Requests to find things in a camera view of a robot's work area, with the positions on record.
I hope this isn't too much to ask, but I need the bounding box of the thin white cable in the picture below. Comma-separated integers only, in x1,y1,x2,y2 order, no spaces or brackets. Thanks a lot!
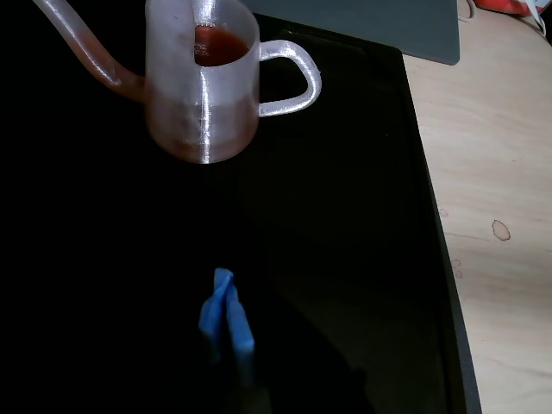
456,0,476,23

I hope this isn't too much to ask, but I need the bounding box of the orange and white box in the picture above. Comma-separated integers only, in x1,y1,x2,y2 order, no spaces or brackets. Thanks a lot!
472,0,536,18

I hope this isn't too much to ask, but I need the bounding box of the flat white cable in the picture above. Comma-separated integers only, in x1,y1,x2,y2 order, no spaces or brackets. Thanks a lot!
528,0,552,41

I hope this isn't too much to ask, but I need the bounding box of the translucent gooseneck kettle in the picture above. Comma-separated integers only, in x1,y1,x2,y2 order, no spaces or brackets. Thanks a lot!
32,0,323,166

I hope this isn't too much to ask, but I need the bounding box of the black silicone work mat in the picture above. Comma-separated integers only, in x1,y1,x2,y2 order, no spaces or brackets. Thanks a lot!
0,0,483,414

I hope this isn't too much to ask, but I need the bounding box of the grey backdrop sheet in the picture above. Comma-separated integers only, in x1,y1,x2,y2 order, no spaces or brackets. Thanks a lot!
241,0,461,66

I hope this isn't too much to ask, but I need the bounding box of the gripper finger blue tape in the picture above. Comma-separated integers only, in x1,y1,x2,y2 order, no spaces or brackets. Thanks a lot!
198,267,235,366
223,273,269,414

